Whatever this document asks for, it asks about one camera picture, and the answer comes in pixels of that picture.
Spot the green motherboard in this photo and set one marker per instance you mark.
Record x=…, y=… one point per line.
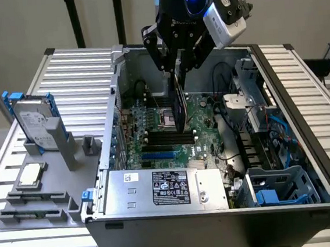
x=207, y=142

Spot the black graphics card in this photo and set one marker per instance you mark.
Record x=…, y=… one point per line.
x=179, y=104

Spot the blue case latch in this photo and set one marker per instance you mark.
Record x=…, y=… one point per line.
x=87, y=195

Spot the grey parts rack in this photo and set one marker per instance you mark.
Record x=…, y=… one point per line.
x=80, y=181

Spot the silver power supply unit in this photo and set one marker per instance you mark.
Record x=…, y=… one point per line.
x=148, y=192

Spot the blue disk bay latch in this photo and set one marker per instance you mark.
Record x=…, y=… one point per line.
x=266, y=197

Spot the CPU socket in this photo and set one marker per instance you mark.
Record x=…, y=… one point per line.
x=167, y=118

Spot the black stand pole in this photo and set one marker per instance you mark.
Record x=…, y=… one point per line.
x=74, y=18
x=118, y=14

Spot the blue expansion slot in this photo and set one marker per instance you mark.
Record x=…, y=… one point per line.
x=158, y=156

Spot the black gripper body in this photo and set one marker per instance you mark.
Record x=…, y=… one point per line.
x=177, y=26

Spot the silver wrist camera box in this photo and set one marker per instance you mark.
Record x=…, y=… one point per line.
x=224, y=28

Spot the silver chipset heatsink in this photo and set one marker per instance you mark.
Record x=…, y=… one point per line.
x=196, y=164

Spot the silver CPU chip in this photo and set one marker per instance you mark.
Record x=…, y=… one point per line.
x=31, y=174

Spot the grey disk bay cage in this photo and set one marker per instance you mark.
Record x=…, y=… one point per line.
x=290, y=181

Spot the black open PC case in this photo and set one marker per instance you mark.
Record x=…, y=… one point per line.
x=210, y=230

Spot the black RAM slot bank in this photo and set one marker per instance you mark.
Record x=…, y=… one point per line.
x=166, y=138

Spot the metal drive cage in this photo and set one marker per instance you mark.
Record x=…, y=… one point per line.
x=249, y=92

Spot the hard disk with blue rails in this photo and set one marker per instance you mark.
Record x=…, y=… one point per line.
x=34, y=118

